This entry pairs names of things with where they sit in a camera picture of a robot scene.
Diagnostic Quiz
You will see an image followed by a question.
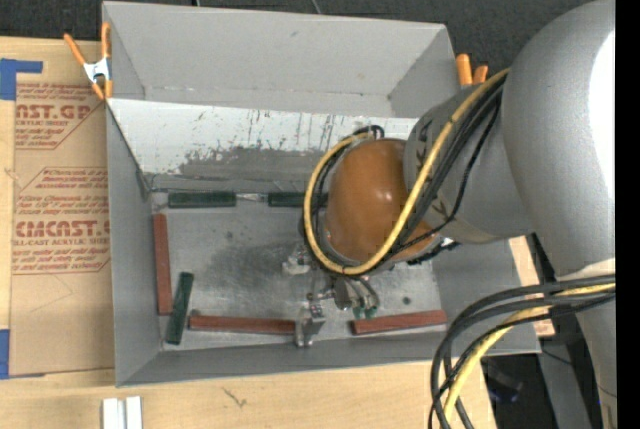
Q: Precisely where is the dark green flat block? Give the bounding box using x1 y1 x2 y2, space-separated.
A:
165 271 196 346
267 191 308 209
167 190 238 210

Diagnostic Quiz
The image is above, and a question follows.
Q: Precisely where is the red-brown flat block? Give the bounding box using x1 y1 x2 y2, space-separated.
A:
349 309 449 337
187 313 298 336
151 212 174 317

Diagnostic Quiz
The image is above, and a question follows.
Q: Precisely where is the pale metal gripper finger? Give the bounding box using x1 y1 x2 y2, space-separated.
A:
281 245 313 275
294 303 327 349

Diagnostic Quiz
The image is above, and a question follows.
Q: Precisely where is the brown cardboard board, red print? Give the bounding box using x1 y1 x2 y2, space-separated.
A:
0 35 118 381

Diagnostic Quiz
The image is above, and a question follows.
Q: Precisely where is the grey metal bin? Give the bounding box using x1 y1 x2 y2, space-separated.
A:
101 0 542 389

